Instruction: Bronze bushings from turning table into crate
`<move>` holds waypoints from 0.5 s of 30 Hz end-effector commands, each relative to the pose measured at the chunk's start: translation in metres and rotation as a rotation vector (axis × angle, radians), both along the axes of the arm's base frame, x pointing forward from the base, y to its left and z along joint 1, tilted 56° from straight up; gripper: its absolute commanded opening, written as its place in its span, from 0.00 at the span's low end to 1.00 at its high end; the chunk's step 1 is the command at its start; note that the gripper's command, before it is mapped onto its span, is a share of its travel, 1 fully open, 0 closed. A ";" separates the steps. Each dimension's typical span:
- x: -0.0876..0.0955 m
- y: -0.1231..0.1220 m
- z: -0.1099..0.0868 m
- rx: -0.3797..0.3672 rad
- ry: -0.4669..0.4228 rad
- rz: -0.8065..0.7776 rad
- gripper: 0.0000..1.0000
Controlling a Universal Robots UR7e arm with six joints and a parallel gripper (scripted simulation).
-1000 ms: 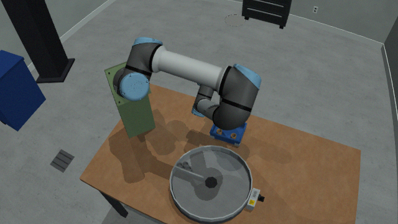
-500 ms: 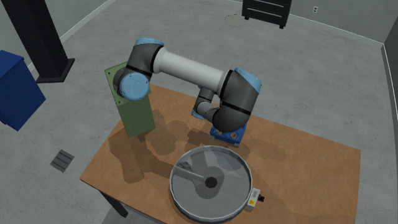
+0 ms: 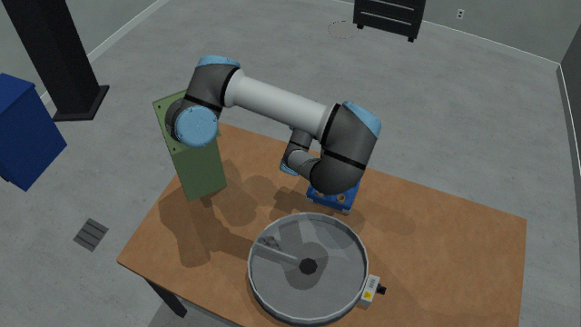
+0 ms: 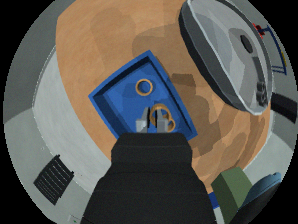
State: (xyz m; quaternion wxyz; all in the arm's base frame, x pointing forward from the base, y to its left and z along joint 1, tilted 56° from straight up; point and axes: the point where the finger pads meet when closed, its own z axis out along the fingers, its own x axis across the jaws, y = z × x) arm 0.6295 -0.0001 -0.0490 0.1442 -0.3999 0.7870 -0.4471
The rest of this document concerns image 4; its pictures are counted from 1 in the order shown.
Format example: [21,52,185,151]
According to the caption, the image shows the blue crate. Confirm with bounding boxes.
[88,49,198,141]

